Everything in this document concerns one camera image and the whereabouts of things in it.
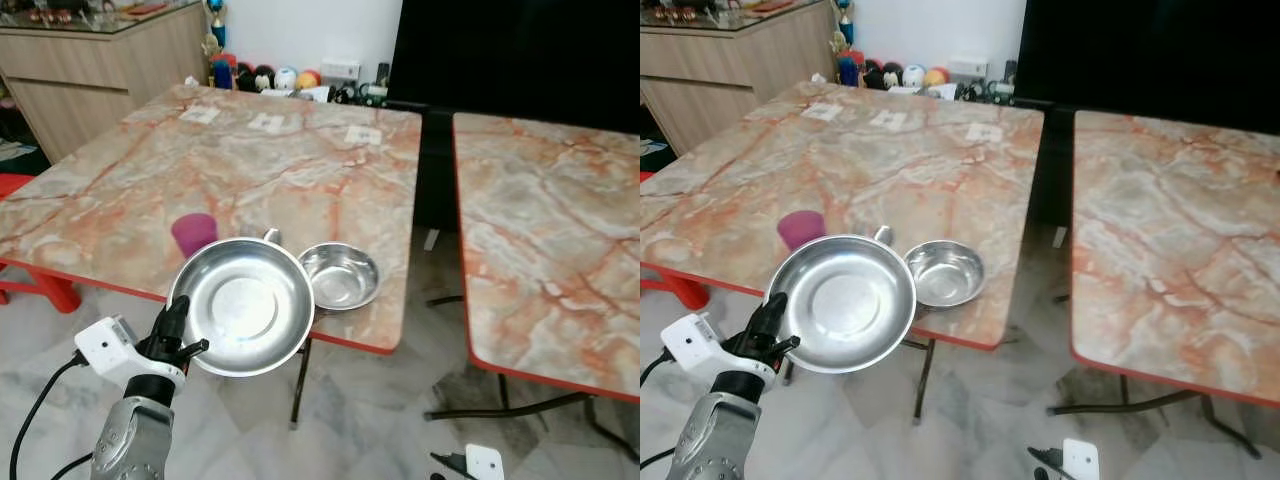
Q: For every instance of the large black screen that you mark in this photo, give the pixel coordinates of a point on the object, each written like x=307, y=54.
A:
x=510, y=50
x=1150, y=50

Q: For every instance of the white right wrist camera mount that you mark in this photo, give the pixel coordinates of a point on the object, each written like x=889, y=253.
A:
x=1082, y=460
x=486, y=464

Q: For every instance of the blue plastic cup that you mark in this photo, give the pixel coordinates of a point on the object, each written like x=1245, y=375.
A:
x=222, y=75
x=848, y=72

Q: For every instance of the round steel bowl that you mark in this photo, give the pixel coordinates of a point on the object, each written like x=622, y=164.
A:
x=946, y=274
x=342, y=278

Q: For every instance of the small steel cup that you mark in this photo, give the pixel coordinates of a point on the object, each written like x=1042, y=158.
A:
x=272, y=236
x=883, y=234

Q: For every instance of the white power strip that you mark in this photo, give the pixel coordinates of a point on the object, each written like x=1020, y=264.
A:
x=341, y=70
x=967, y=68

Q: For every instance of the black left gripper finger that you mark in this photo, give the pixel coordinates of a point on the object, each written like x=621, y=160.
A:
x=781, y=346
x=190, y=350
x=173, y=320
x=764, y=318

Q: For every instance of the red plastic stool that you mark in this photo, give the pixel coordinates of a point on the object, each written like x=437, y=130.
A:
x=50, y=288
x=685, y=288

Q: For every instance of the white paper label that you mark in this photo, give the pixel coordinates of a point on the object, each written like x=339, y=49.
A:
x=984, y=132
x=267, y=122
x=821, y=112
x=889, y=120
x=199, y=114
x=363, y=135

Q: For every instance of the light wooden cabinet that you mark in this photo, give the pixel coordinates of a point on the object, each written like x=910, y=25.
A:
x=730, y=75
x=100, y=80

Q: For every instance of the round steel plate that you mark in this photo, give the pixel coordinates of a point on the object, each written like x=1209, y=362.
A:
x=842, y=302
x=240, y=305

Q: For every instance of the purple plastic cup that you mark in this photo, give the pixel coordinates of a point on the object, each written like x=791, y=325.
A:
x=192, y=232
x=800, y=228

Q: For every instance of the marble pattern folding table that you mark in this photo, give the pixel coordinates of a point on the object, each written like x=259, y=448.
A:
x=555, y=260
x=300, y=190
x=1180, y=250
x=920, y=185

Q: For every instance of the gold and blue trophy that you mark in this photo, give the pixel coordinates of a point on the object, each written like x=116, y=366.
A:
x=844, y=22
x=216, y=25

